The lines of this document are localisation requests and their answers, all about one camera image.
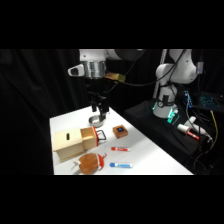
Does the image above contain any black curtain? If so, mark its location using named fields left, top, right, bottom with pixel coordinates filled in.
left=0, top=49, right=88, bottom=176

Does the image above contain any small metal bowl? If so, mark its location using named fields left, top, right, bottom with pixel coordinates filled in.
left=87, top=115, right=106, bottom=128

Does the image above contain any black robot stand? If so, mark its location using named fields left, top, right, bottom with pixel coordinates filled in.
left=123, top=99, right=224, bottom=176

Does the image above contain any light wooden slotted box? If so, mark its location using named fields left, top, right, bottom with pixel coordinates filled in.
left=52, top=128, right=87, bottom=163

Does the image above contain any backlit keyboard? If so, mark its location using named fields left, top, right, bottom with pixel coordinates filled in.
left=199, top=93, right=224, bottom=111

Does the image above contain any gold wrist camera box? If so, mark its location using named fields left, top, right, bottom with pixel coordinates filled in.
left=105, top=72, right=126, bottom=84

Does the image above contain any yellow cable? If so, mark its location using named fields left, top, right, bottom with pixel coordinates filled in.
left=209, top=109, right=220, bottom=142

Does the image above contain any red pen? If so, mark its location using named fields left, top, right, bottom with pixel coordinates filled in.
left=110, top=146, right=132, bottom=153

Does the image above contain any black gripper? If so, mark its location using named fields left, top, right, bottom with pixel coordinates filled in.
left=86, top=78, right=110, bottom=122

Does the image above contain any green lit device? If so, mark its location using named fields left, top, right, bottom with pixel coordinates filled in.
left=167, top=109, right=180, bottom=125

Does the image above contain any blue pen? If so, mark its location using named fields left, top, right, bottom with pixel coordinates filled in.
left=109, top=161, right=133, bottom=169

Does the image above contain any blue lit device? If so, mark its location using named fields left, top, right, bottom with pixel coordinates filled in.
left=182, top=89, right=195, bottom=109

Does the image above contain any wooden block with blue top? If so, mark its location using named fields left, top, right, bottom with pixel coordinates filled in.
left=112, top=124, right=129, bottom=139

